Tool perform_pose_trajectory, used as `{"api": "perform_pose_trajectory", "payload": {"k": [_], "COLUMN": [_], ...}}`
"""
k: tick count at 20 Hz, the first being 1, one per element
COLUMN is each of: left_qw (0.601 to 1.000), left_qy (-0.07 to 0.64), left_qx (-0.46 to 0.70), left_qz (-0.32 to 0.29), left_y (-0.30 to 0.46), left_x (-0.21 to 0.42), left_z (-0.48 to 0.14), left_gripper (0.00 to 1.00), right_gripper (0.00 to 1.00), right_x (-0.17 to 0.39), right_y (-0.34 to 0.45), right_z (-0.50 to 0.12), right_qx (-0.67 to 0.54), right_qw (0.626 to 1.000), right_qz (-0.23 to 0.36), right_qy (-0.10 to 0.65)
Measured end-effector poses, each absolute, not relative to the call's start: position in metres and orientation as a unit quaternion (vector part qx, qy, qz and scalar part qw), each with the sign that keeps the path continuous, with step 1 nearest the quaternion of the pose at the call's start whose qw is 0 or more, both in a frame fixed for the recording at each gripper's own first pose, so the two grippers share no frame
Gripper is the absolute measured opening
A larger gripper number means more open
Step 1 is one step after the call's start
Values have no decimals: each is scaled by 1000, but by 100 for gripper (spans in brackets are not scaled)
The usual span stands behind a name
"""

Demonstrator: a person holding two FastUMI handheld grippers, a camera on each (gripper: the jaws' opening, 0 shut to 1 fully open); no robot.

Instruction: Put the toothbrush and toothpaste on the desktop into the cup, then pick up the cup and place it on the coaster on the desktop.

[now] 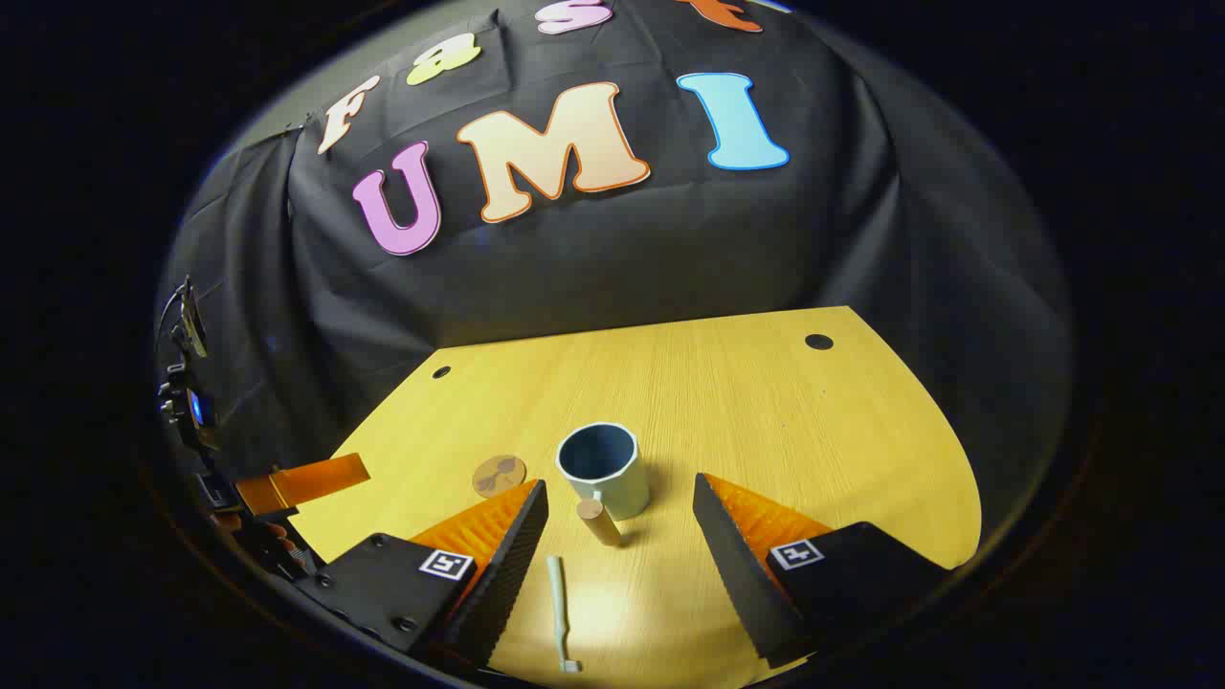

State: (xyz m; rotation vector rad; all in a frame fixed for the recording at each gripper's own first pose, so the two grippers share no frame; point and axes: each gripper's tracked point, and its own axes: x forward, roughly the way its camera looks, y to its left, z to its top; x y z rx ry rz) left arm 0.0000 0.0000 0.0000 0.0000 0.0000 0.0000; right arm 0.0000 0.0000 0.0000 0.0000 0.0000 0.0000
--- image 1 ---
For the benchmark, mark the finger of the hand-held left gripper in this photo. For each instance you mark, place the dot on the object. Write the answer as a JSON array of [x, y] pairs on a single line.
[[306, 481]]

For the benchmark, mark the pale green toothbrush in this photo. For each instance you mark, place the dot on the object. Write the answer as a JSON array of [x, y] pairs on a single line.
[[558, 612]]

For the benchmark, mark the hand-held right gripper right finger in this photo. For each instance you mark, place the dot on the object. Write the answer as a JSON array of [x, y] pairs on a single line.
[[742, 574]]

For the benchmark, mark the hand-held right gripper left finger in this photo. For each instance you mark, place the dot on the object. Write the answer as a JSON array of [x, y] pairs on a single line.
[[502, 574]]

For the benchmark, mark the yellow wooden desktop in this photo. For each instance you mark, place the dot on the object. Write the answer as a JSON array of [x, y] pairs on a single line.
[[766, 421]]

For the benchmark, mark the round wooden coaster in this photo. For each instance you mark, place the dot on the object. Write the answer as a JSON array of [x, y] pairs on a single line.
[[499, 476]]

